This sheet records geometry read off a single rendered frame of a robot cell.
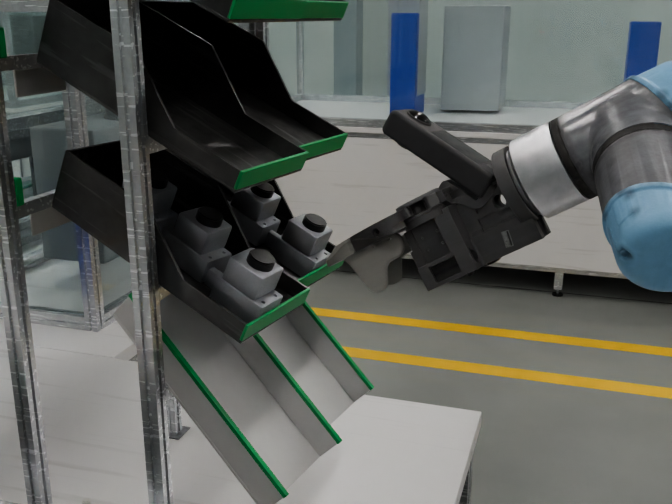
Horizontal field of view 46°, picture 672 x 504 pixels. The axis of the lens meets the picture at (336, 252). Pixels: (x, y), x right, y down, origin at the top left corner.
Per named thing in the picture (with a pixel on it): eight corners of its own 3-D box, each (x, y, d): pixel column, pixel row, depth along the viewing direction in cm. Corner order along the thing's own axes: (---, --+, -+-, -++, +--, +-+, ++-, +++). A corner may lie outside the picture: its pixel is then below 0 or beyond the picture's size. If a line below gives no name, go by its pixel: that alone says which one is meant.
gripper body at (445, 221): (420, 295, 71) (541, 240, 66) (378, 210, 72) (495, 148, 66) (447, 278, 78) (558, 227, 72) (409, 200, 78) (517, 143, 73)
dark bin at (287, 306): (303, 305, 93) (326, 254, 89) (240, 344, 82) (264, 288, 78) (129, 185, 101) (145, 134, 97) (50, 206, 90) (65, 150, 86)
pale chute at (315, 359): (353, 402, 112) (374, 387, 109) (307, 445, 101) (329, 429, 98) (232, 250, 115) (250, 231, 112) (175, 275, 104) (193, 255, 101)
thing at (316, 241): (324, 272, 103) (344, 228, 100) (307, 282, 99) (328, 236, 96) (274, 239, 105) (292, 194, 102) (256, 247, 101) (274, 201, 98)
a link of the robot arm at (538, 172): (541, 121, 64) (560, 119, 71) (491, 147, 66) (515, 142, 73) (582, 204, 64) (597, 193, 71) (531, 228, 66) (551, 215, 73)
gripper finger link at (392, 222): (349, 255, 73) (429, 215, 69) (342, 240, 73) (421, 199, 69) (370, 246, 77) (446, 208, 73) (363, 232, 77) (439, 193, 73)
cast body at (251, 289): (275, 316, 88) (297, 266, 85) (253, 330, 84) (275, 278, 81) (217, 276, 90) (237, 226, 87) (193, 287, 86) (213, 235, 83)
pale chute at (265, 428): (319, 456, 98) (342, 440, 96) (262, 513, 87) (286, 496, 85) (183, 281, 101) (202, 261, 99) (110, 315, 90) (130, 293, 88)
